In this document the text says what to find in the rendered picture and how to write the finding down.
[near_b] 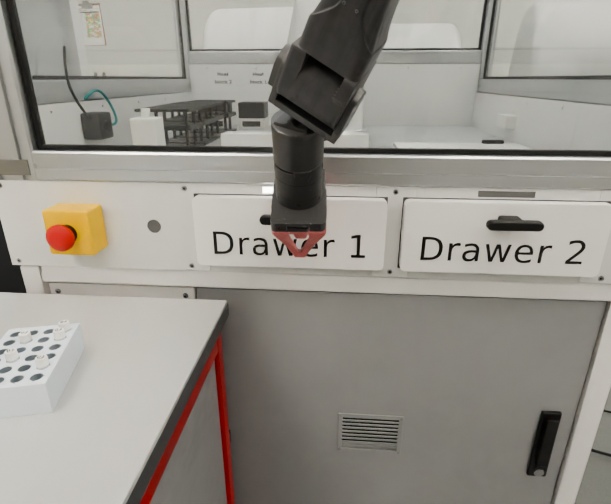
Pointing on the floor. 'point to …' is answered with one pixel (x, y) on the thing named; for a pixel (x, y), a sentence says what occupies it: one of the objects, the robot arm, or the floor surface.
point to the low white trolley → (110, 405)
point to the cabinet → (398, 380)
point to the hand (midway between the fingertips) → (300, 243)
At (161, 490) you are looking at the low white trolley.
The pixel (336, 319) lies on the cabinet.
